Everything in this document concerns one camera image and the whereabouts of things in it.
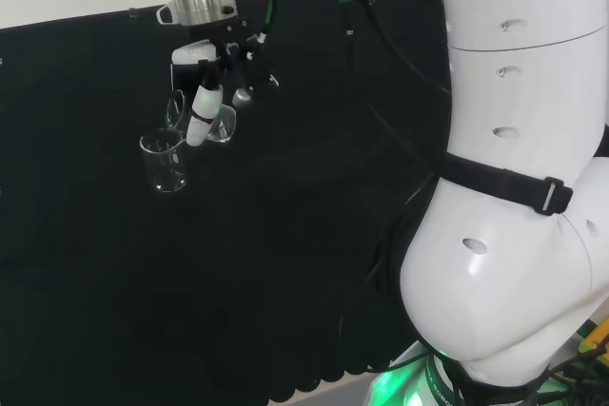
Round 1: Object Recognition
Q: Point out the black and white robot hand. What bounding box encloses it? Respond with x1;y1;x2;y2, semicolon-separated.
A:
169;18;282;148

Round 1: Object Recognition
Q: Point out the small clear glass beaker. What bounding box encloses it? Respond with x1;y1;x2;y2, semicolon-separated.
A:
164;88;238;146

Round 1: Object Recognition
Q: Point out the clear glass beaker with markings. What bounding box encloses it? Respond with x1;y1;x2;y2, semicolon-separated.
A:
138;128;188;195

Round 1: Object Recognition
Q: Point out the black bench cloth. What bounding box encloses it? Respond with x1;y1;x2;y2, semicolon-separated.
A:
0;0;461;403

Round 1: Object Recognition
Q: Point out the yellow stop button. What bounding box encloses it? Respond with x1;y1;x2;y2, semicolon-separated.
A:
577;316;609;360

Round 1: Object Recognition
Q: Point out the white wrist camera shell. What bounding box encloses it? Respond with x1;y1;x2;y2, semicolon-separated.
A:
155;3;180;27

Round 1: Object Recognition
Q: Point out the black cable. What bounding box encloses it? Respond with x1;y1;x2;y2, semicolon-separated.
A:
349;0;453;96

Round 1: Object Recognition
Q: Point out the black strap with buckle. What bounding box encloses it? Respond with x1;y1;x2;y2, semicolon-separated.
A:
438;152;575;219

